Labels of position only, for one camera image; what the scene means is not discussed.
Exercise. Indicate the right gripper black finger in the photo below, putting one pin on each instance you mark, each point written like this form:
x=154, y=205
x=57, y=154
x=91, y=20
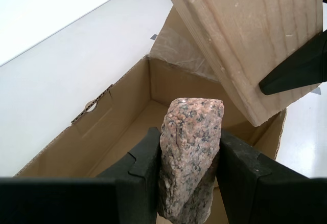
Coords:
x=301, y=70

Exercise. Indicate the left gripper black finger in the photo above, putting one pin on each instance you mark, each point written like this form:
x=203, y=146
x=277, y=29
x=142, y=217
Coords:
x=268, y=201
x=76, y=201

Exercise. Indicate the light wooden block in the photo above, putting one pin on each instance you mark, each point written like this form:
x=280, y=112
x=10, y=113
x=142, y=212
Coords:
x=242, y=29

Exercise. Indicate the speckled pink granite rock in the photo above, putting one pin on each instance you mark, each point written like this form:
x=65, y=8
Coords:
x=189, y=157

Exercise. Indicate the open brown cardboard box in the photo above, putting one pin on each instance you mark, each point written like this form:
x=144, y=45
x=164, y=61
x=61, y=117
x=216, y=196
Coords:
x=115, y=121

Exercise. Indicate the grey tape square marker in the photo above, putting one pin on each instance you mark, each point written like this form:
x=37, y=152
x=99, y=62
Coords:
x=153, y=36
x=316, y=91

